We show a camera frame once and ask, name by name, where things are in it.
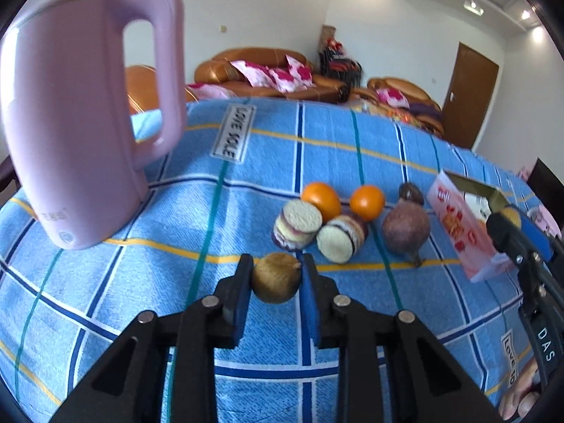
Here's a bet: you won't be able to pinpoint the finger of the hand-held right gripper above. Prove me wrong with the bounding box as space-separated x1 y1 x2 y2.
487 212 551 283
516 208 556 263

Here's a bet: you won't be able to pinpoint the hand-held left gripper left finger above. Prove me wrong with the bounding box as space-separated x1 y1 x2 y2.
48 253 256 423

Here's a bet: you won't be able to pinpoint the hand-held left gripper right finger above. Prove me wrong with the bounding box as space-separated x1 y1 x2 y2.
301 253 503 423

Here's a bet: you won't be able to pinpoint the pink tin box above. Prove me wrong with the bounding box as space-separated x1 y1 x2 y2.
425 170 523 283

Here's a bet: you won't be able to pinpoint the brown kiwi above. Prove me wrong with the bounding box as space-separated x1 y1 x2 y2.
251 253 302 304

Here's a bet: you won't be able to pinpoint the round purple fruit with stem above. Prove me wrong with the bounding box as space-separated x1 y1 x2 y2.
382 203 431 268

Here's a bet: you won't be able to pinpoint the person's right hand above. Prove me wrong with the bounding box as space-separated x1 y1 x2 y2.
499 355 545 422

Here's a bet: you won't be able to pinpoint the printed paper leaflet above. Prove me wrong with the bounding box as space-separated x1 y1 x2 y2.
462 191 492 221

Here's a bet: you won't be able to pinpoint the black television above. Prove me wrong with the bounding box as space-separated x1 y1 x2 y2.
526 159 564 199

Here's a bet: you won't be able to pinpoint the small orange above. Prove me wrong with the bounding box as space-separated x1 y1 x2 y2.
350 185 385 222
302 182 342 223

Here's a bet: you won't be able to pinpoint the brown wooden door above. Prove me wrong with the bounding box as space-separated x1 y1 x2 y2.
442 42 500 149

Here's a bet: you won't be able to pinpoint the purple cloth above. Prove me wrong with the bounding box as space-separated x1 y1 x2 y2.
407 102 441 117

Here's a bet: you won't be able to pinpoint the brown leather armchair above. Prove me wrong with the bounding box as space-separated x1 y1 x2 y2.
124 65 199 115
352 77 445 137

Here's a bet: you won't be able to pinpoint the pink flowered pillow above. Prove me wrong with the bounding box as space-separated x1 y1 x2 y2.
231 59 276 89
266 67 309 93
286 55 314 86
187 83 239 100
376 88 410 109

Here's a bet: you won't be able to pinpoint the stacked dark chairs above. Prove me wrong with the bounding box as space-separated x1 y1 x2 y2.
318 39 363 89

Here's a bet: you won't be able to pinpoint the pink electric kettle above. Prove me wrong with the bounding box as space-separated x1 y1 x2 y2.
0 0 188 251

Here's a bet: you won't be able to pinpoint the brown leather sofa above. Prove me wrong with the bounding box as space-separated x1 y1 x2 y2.
195 47 349 104

